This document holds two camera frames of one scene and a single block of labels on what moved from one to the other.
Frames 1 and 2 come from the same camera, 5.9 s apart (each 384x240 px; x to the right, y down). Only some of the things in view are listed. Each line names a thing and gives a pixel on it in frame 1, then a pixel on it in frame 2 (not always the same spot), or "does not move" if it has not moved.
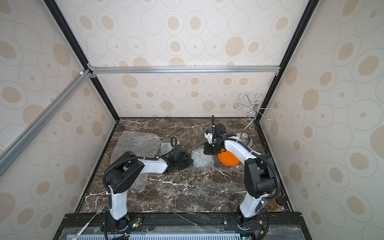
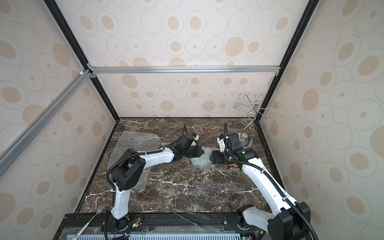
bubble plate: [201, 160] does not move
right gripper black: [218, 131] to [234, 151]
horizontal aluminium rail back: [184, 69] does not move
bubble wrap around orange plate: [144, 145] does not move
